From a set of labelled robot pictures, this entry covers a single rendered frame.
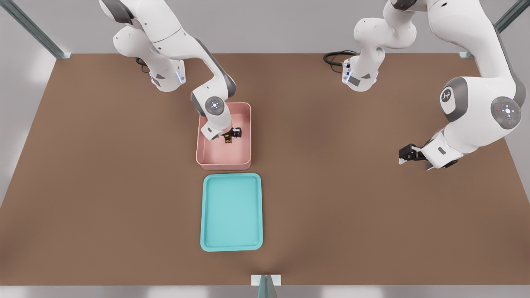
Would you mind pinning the silver frame post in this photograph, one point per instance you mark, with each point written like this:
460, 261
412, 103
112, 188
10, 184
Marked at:
503, 20
266, 286
29, 25

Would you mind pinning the pale blue-green tray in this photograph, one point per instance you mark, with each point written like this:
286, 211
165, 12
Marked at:
231, 212

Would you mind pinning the pink box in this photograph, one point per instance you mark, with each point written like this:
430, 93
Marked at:
225, 155

